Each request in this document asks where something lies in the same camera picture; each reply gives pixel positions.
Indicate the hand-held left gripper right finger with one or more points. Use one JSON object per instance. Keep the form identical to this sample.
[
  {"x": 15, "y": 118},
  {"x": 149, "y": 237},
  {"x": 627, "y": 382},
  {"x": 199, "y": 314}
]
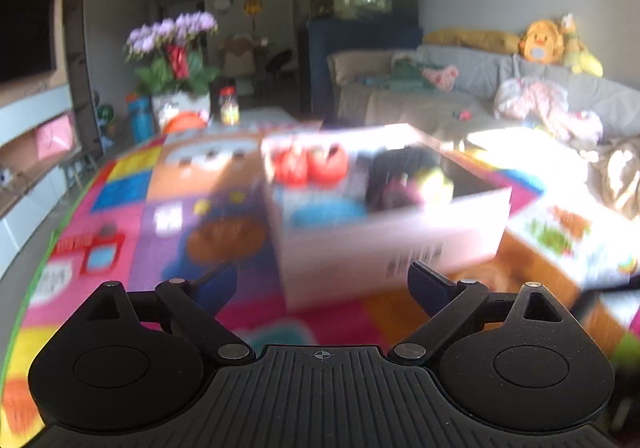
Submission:
[{"x": 430, "y": 288}]

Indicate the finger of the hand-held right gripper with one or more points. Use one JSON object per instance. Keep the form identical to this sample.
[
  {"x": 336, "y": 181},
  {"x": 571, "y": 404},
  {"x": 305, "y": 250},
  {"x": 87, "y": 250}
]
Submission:
[{"x": 610, "y": 289}]

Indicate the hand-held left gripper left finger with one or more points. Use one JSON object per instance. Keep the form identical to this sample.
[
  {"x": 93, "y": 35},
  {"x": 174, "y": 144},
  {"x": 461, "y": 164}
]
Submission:
[{"x": 215, "y": 290}]

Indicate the white cardboard box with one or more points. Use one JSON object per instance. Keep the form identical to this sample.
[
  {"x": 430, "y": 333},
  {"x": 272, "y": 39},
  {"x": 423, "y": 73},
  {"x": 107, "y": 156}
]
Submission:
[{"x": 350, "y": 248}]

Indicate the black plush toy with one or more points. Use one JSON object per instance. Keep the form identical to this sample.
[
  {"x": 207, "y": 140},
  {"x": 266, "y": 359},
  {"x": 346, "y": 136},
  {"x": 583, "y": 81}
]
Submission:
[{"x": 395, "y": 172}]

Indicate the blue tissue pack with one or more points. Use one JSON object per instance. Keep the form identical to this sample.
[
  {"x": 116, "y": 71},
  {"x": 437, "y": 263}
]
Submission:
[{"x": 325, "y": 217}]

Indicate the red plastic toy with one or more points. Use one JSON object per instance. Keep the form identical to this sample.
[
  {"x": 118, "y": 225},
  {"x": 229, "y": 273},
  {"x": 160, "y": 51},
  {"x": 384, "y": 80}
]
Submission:
[{"x": 310, "y": 166}]

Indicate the beige blanket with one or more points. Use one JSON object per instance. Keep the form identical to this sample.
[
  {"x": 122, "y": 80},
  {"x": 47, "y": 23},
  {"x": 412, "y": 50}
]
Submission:
[{"x": 620, "y": 177}]

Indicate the colourful printed play mat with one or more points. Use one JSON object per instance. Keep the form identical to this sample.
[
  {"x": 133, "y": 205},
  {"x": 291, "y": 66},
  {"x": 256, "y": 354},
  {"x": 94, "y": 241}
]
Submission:
[{"x": 125, "y": 208}]

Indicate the orange round bowl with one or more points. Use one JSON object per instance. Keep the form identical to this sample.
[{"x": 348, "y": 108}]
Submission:
[{"x": 185, "y": 121}]

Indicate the small pink toy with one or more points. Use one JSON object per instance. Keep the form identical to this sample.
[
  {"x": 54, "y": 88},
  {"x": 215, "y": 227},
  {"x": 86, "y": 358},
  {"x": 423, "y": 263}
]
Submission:
[{"x": 463, "y": 115}]

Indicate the red-lidded clear jar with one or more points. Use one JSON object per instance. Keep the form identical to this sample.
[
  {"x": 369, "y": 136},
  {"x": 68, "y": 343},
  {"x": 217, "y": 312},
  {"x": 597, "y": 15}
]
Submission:
[{"x": 229, "y": 107}]

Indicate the blue thermos bottle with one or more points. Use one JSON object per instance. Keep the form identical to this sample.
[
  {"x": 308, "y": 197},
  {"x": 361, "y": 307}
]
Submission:
[{"x": 140, "y": 120}]

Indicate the grey sofa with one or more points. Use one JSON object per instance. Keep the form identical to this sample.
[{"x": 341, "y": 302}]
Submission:
[{"x": 450, "y": 102}]

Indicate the pink floral clothes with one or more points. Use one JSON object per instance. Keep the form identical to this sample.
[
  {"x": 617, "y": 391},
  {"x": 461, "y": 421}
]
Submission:
[{"x": 545, "y": 105}]

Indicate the green striped ball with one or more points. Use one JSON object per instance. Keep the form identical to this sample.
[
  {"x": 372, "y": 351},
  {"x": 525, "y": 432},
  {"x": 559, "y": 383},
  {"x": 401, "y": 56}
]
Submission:
[{"x": 107, "y": 114}]

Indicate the pink cloth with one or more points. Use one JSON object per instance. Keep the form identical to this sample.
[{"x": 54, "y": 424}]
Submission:
[{"x": 441, "y": 76}]

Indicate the green clothes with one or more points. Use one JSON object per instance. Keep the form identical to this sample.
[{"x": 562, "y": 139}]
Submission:
[{"x": 410, "y": 73}]

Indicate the pink gift bag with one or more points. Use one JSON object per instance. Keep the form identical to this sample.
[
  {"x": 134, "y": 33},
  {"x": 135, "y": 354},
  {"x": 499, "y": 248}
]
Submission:
[{"x": 54, "y": 137}]

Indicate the beige cushion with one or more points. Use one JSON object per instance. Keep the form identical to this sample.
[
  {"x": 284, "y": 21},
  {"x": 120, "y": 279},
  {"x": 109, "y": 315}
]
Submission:
[{"x": 362, "y": 67}]

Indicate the potted purple orchid plant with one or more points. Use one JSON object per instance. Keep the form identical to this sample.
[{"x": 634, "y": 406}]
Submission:
[{"x": 172, "y": 62}]

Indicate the beige dining chair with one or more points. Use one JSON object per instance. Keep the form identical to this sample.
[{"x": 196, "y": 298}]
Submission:
[{"x": 239, "y": 55}]

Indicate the dark chair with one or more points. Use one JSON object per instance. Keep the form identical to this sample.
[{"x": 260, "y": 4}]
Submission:
[{"x": 279, "y": 62}]

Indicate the yellow green plush toy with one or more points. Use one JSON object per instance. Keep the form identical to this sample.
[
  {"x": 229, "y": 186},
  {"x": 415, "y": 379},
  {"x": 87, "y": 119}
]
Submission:
[{"x": 582, "y": 52}]

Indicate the yellow pillow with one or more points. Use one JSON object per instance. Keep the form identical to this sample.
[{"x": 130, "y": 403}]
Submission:
[{"x": 470, "y": 40}]

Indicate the orange duck plush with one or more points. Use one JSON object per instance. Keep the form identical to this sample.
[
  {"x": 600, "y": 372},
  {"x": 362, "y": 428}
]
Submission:
[{"x": 541, "y": 41}]

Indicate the dark blue cabinet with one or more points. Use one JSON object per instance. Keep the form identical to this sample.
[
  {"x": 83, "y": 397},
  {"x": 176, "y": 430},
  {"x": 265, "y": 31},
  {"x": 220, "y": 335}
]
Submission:
[{"x": 360, "y": 37}]

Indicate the white television shelf unit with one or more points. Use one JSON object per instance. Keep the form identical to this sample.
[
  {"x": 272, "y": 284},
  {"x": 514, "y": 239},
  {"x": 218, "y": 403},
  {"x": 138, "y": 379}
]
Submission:
[{"x": 30, "y": 102}]

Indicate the yellow hanging ornament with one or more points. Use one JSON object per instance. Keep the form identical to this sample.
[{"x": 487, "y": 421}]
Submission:
[{"x": 252, "y": 6}]

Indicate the black television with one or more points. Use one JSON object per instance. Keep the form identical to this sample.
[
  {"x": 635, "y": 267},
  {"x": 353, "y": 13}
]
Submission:
[{"x": 25, "y": 12}]

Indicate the round wall clock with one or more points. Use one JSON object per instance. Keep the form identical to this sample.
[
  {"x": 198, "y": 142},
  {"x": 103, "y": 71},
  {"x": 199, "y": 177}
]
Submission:
[{"x": 223, "y": 1}]

